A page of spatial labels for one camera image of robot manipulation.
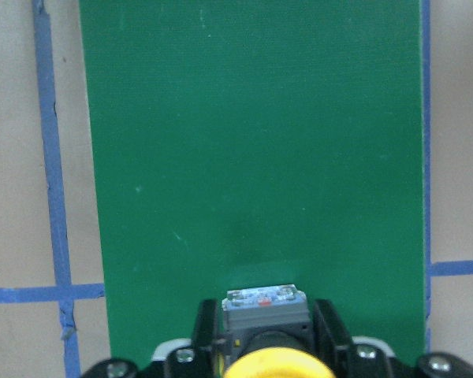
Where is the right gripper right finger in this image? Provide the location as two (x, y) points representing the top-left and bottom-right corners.
(312, 299), (473, 378)

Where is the yellow push button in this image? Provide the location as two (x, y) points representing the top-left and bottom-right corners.
(220, 284), (335, 377)

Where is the green conveyor belt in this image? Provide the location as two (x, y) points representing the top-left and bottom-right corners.
(80, 1), (425, 365)

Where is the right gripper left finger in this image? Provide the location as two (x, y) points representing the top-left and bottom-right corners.
(82, 299), (217, 378)

